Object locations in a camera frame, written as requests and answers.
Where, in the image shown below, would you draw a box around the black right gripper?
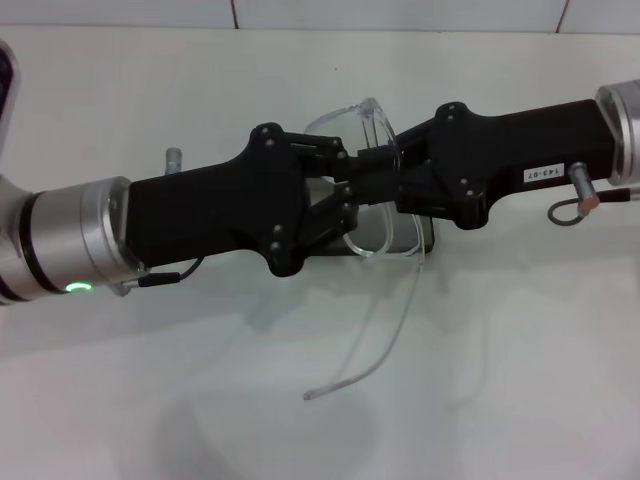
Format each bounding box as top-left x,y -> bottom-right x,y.
343,99 -> 615,232

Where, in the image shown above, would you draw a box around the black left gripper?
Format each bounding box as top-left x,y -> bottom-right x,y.
122,121 -> 365,279

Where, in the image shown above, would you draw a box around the black glasses case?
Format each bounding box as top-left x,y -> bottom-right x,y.
319,207 -> 437,260

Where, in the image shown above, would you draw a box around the clear white-framed glasses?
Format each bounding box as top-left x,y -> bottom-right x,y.
302,95 -> 427,402

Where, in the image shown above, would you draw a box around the silver left gripper stud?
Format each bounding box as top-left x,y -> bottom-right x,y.
163,146 -> 186,177

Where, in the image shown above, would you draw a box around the silver gripper stud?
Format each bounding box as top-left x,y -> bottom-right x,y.
572,161 -> 602,217
163,146 -> 186,177

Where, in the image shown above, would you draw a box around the silver right gripper stud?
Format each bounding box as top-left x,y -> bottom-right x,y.
572,161 -> 602,217

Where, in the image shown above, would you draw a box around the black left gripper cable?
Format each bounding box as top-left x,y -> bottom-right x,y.
118,255 -> 207,292

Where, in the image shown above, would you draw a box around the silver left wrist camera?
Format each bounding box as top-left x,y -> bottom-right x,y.
0,40 -> 22,174

